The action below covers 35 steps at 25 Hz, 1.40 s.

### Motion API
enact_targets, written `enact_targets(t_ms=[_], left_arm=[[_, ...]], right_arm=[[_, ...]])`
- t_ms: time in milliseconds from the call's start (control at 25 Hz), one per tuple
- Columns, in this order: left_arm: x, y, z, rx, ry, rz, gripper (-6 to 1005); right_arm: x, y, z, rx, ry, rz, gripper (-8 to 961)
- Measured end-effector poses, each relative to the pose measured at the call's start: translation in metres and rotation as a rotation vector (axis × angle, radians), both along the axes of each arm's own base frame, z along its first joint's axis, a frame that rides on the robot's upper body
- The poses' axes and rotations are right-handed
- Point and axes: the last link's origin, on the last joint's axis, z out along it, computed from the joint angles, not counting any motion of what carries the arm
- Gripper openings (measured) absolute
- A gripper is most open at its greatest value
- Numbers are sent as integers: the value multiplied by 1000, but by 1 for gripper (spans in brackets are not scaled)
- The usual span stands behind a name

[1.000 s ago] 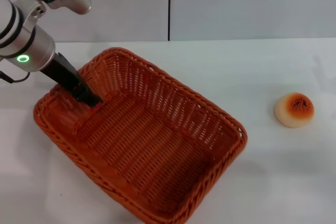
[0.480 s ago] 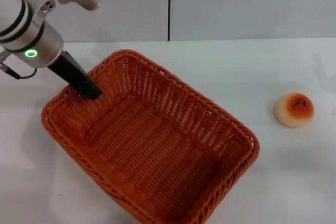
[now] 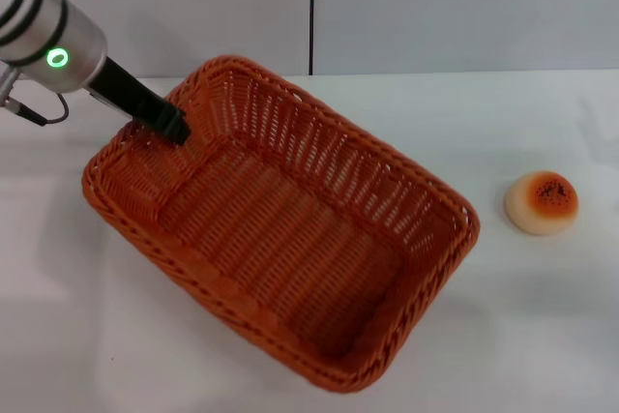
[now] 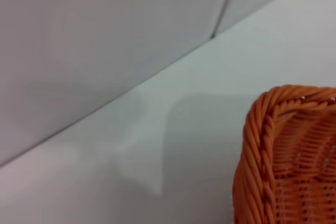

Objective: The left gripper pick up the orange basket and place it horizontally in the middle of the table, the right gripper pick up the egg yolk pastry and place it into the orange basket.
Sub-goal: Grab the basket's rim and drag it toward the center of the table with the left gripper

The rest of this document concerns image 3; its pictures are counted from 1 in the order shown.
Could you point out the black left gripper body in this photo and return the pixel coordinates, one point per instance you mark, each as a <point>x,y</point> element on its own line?
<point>128,94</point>

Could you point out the orange woven plastic basket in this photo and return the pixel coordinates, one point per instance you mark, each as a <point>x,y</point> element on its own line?
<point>290,248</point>

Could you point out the round toy bread bun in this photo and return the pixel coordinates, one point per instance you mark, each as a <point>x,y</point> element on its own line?
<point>539,212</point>

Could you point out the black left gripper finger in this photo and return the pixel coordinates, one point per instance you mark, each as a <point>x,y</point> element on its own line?
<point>176,125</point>

